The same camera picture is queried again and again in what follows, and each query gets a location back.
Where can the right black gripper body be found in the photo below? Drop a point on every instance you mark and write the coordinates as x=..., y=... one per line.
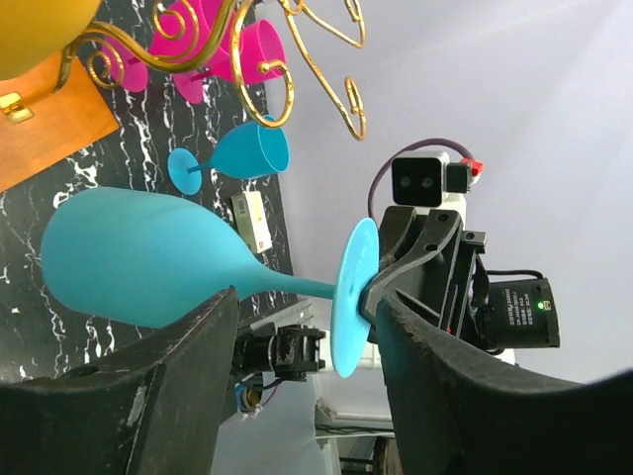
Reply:
x=432, y=265

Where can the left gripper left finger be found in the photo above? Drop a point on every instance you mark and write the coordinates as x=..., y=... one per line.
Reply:
x=153, y=407

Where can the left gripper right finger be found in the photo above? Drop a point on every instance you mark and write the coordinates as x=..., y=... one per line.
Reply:
x=457, y=410

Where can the blue wine glass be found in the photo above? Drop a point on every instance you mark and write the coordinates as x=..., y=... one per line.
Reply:
x=248, y=151
x=147, y=259

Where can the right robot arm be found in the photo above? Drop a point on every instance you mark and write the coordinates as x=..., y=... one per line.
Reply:
x=518, y=312

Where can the small white box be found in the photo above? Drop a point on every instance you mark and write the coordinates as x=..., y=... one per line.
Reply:
x=250, y=219

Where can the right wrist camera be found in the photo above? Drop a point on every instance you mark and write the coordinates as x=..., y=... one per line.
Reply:
x=427, y=178

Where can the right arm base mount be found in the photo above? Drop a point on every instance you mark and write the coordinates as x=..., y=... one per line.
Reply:
x=265, y=358

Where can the gold wire wine glass rack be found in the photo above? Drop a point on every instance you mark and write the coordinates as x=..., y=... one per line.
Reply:
x=247, y=65

